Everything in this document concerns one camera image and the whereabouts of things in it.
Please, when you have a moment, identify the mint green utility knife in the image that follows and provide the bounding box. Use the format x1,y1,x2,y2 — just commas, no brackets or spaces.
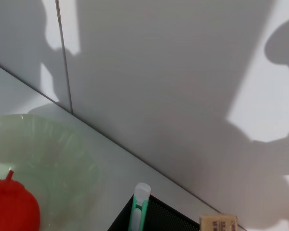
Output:
128,182,152,231

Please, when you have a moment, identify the beige eraser with paper sleeve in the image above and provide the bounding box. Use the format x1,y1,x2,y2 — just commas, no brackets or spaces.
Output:
199,213,238,231

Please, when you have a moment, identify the red-orange toy orange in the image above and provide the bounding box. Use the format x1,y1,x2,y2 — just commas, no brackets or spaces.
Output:
0,170,41,231

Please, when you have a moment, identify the pale green glass fruit plate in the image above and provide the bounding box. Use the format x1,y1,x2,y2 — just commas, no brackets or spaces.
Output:
0,113,101,231

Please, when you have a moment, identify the black mesh pen holder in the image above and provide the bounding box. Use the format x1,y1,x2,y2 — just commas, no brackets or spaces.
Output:
107,193,200,231

